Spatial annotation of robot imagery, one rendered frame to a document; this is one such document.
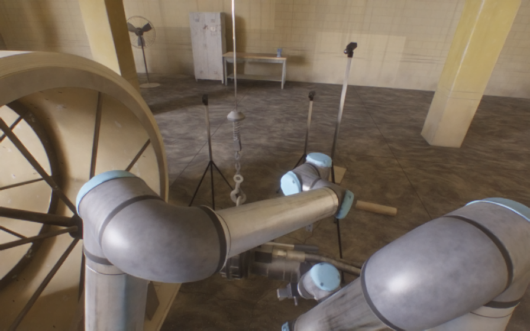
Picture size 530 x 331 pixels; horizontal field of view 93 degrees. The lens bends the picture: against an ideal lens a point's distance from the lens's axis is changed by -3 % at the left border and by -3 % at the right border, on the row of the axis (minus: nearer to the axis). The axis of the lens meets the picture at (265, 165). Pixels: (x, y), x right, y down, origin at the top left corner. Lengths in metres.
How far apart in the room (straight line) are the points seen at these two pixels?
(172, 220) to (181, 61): 9.56
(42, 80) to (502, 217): 1.44
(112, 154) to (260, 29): 7.25
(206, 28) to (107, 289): 8.11
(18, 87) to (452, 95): 5.04
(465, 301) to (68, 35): 12.18
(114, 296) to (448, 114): 5.09
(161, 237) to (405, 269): 0.32
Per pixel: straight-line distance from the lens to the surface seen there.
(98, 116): 1.61
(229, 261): 1.18
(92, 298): 0.59
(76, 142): 2.58
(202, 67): 8.63
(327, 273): 0.92
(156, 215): 0.40
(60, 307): 2.43
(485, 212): 0.47
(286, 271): 1.30
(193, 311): 2.23
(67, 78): 1.46
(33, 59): 1.37
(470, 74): 5.15
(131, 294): 0.58
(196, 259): 0.40
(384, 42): 9.15
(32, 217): 1.86
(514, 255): 0.45
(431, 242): 0.40
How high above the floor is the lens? 1.89
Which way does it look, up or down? 30 degrees down
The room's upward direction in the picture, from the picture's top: 2 degrees clockwise
